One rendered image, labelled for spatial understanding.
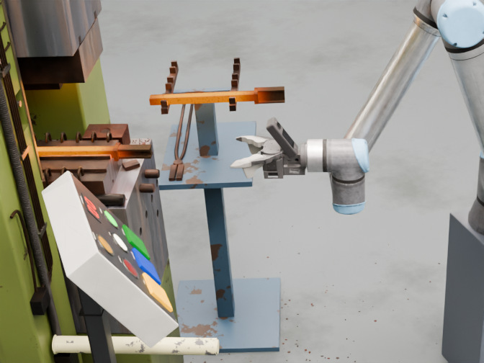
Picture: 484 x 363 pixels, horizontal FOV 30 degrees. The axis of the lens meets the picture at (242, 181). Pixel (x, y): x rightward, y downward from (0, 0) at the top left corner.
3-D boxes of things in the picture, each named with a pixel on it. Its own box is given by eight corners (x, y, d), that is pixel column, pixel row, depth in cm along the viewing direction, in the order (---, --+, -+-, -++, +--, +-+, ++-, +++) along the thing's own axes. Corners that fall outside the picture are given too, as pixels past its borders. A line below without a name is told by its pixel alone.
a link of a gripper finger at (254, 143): (237, 153, 255) (261, 163, 250) (235, 135, 252) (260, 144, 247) (244, 148, 257) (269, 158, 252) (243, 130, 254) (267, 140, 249)
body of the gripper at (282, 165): (261, 179, 246) (305, 178, 245) (259, 152, 241) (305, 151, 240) (263, 164, 252) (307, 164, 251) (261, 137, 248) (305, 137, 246)
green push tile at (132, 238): (143, 242, 216) (124, 223, 212) (151, 259, 210) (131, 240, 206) (137, 246, 216) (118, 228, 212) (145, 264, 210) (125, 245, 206)
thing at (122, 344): (220, 347, 240) (218, 332, 237) (217, 361, 235) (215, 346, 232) (60, 344, 245) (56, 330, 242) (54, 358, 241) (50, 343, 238)
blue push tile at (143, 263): (153, 265, 208) (134, 246, 204) (161, 283, 202) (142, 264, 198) (147, 270, 208) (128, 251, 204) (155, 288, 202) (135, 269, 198)
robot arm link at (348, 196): (362, 195, 259) (362, 158, 252) (367, 217, 249) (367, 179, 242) (329, 197, 259) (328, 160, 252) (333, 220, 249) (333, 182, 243)
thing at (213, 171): (256, 125, 319) (256, 120, 318) (252, 186, 285) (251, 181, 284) (172, 129, 321) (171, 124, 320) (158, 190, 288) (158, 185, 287)
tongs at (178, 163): (184, 96, 339) (184, 93, 338) (195, 95, 338) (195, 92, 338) (168, 181, 288) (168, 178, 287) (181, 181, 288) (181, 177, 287)
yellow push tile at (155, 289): (165, 290, 200) (144, 271, 196) (173, 310, 194) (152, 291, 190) (158, 295, 200) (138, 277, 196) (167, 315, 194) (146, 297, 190)
